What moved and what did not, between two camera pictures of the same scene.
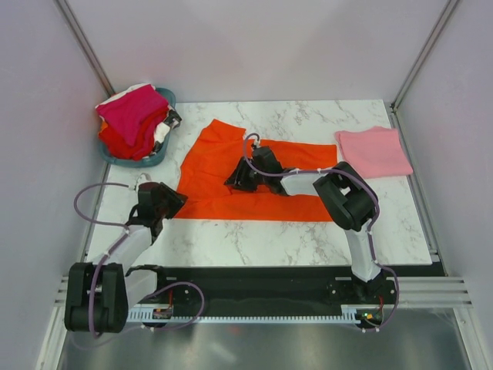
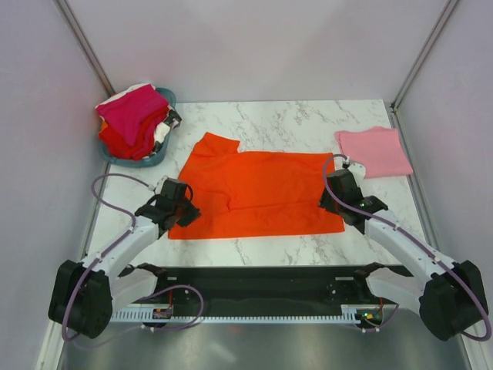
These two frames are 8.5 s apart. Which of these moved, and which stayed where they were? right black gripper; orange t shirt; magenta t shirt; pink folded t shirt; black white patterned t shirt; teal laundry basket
Moved: orange t shirt; right black gripper
Stayed: teal laundry basket; magenta t shirt; black white patterned t shirt; pink folded t shirt
